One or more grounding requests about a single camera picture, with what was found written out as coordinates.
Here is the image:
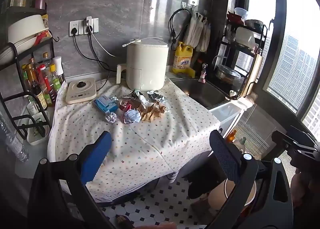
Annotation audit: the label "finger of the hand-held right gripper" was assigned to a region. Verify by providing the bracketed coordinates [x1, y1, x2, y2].
[271, 130, 319, 153]

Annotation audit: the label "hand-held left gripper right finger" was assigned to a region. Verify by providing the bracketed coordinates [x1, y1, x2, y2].
[209, 130, 294, 229]

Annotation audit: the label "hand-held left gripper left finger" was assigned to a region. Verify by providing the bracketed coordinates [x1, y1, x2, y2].
[27, 130, 113, 229]

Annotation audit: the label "round paper bin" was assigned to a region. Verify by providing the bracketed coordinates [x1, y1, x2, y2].
[207, 178, 258, 211]

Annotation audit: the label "person's right hand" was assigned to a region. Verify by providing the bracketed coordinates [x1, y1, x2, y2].
[291, 169, 320, 208]

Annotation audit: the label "white laundry detergent bottle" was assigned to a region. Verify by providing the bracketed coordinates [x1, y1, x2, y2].
[235, 137, 247, 152]

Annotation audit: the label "orange bottle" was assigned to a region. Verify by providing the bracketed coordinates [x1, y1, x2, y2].
[226, 129, 237, 143]

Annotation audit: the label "crumpled foil ball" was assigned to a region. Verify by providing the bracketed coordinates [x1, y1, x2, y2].
[105, 112, 119, 124]

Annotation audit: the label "floral white tablecloth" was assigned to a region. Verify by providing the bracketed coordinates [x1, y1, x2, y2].
[47, 78, 221, 201]

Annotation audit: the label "blue cardboard box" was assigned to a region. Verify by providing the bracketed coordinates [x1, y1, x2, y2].
[94, 96, 119, 114]

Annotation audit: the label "crumpled printed white paper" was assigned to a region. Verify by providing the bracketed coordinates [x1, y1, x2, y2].
[123, 109, 142, 124]

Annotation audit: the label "cream induction cooker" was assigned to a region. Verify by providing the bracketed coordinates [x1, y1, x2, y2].
[65, 77, 97, 105]

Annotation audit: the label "white plastic tray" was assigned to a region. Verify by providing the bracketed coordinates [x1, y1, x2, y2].
[26, 113, 51, 146]

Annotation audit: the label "steel sink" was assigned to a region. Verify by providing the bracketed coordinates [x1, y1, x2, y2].
[172, 78, 232, 110]

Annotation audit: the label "crumpled brown paper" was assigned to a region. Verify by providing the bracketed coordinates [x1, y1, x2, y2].
[141, 101, 167, 122]

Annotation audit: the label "wooden cutting board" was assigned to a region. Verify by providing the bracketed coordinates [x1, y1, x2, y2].
[241, 53, 263, 98]

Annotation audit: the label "person's foot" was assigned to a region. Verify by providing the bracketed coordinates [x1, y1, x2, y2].
[115, 215, 137, 229]

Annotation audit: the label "small pink bottle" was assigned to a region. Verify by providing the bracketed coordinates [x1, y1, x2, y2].
[198, 63, 208, 84]

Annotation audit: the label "steel pot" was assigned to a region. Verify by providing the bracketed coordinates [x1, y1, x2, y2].
[215, 64, 242, 81]

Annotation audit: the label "silver black snack wrapper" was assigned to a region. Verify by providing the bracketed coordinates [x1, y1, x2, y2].
[147, 90, 168, 104]

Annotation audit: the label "clear plastic water bottle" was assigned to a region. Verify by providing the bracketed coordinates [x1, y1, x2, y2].
[0, 114, 30, 162]

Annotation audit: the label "row of condiment bottles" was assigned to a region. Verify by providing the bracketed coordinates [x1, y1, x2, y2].
[21, 53, 66, 111]

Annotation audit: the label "black dish rack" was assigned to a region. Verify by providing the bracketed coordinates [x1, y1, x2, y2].
[212, 19, 269, 98]

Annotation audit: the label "black storage rack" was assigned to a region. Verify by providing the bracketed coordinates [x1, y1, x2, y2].
[0, 7, 59, 142]

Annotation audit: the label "white air fryer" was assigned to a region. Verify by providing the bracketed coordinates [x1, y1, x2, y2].
[116, 39, 170, 92]

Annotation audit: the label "yellow detergent bottle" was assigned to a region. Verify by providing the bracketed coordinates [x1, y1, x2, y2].
[172, 42, 194, 74]

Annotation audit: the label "white plastic container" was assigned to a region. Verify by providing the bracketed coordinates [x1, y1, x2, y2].
[235, 27, 256, 48]

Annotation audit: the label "hanging plastic bags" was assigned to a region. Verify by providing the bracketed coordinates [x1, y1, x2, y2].
[184, 9, 212, 53]

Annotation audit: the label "large white bowl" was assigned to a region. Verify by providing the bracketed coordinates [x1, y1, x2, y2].
[7, 14, 49, 45]

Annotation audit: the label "black window frame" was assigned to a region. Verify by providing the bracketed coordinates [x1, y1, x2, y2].
[255, 0, 320, 131]

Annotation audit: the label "black power cable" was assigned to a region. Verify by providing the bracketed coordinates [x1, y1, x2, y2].
[73, 35, 111, 92]

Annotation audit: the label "white charger cable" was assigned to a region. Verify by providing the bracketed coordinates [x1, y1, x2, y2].
[90, 32, 116, 58]

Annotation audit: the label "white wall socket panel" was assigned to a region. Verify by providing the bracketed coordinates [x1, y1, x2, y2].
[69, 17, 99, 37]

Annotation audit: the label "looped black cable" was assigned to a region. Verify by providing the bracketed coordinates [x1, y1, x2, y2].
[168, 8, 192, 50]

